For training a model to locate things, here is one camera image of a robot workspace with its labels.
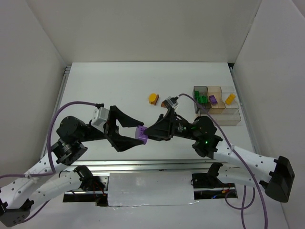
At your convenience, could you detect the yellow rectangular lego brick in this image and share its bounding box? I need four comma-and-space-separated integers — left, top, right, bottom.
225, 94, 236, 105

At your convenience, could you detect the brown flat lego plate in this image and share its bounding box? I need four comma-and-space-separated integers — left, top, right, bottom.
153, 94, 159, 105

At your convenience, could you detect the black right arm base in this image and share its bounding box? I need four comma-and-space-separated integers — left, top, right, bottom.
190, 173, 235, 189

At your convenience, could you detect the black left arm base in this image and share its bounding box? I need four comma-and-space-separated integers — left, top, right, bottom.
59, 166, 107, 192

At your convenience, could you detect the white foil board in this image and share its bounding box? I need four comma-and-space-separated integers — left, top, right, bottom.
108, 171, 195, 207

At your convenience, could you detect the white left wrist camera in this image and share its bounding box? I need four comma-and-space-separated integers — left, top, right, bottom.
91, 107, 109, 132

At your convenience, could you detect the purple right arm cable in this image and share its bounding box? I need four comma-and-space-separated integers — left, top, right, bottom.
176, 94, 269, 229

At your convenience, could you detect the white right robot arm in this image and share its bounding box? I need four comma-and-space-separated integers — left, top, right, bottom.
144, 108, 295, 203

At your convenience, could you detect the purple butterfly lego brick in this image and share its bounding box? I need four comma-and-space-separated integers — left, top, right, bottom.
209, 95, 218, 105

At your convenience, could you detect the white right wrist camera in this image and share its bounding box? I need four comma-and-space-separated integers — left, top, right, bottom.
164, 96, 179, 109

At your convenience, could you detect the yellow round lego brick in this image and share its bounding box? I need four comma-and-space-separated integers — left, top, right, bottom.
148, 93, 157, 104

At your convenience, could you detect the green lego brick in bin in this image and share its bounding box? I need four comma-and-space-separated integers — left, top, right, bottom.
195, 96, 203, 104

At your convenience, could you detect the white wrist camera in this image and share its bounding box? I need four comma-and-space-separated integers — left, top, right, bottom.
164, 96, 179, 109
91, 107, 109, 132

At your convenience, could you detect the clear transparent bin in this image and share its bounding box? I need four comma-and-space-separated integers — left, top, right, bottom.
209, 86, 241, 126

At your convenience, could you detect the purple round lego brick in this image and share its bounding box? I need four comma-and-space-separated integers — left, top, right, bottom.
135, 125, 148, 145

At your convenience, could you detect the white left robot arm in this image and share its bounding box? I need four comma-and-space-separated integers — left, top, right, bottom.
0, 104, 144, 228

